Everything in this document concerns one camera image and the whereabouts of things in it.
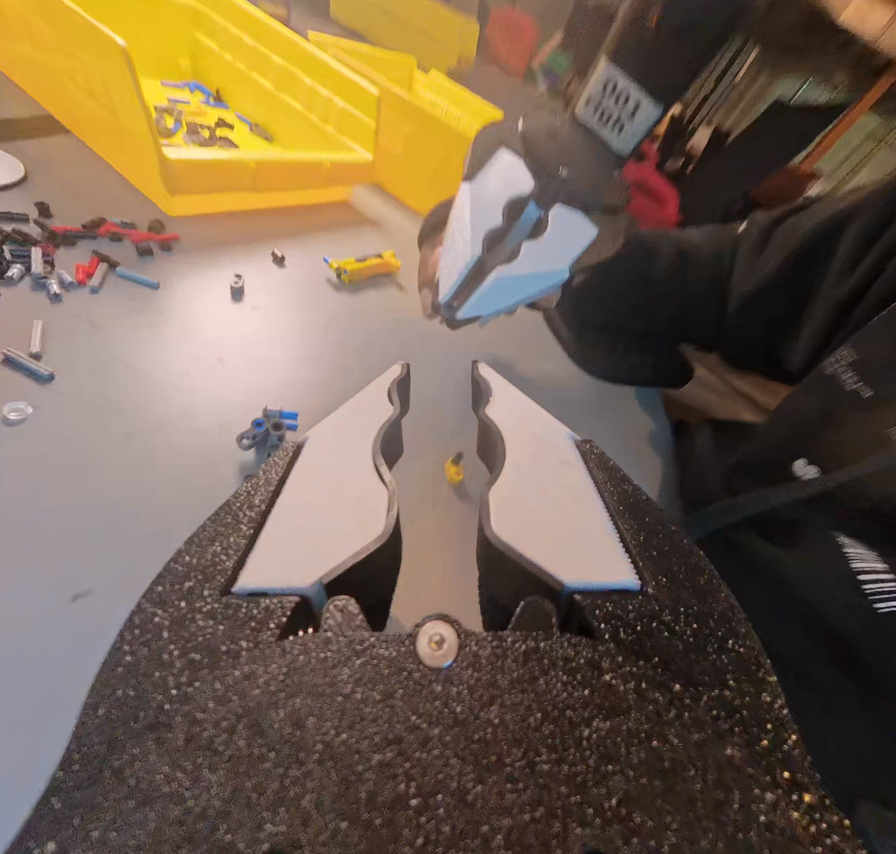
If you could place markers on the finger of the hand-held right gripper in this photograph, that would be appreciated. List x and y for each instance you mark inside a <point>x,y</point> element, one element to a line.
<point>553,252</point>
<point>483,203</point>

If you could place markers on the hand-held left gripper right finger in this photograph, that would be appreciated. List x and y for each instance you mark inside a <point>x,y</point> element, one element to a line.
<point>553,511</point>

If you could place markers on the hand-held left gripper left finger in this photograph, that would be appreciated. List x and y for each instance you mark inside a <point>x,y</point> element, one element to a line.
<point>315,511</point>

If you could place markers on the grey brick beam assembly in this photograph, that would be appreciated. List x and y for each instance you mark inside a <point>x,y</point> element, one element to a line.
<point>262,430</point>

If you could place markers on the yellow thin brick liftarm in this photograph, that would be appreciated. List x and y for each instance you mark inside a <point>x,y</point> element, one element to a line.
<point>454,474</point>

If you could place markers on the person's right forearm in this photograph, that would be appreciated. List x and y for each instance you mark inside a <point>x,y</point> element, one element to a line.
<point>700,294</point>

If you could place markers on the grey desk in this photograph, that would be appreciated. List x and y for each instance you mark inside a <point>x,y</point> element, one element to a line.
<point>140,483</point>

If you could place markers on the person's right hand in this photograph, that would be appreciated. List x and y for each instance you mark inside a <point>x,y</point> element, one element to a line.
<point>434,252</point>

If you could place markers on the yellow storage bin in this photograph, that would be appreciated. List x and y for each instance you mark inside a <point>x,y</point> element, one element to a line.
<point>392,7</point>
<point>84,63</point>
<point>420,140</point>

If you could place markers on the red plastic container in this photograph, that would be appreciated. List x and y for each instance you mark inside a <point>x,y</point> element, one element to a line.
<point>654,189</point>

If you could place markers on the red storage bin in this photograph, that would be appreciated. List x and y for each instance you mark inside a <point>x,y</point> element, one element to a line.
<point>511,42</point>

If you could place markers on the yellow brick assembly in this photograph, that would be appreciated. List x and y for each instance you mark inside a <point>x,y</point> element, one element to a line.
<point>364,267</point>

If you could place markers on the light grey axle connector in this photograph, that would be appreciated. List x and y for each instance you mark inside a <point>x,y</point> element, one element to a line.
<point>237,285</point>

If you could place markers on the black printed sweatshirt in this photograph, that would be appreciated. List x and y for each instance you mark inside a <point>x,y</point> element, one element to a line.
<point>805,588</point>

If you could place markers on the assorted loose brick pieces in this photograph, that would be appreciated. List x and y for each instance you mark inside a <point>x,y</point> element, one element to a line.
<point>203,129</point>

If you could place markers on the blue brick axle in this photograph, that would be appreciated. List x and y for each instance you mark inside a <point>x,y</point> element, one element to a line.
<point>136,278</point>

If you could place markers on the clear round stud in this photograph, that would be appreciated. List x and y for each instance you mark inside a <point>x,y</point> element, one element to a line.
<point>17,411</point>

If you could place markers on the grey brick axle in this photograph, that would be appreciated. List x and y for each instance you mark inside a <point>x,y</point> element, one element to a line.
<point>28,364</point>

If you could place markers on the white brick axle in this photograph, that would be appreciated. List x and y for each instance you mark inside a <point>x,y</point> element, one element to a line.
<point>36,339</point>

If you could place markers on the pile of small black pins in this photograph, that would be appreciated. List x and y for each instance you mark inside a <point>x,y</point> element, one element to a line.
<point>35,259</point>

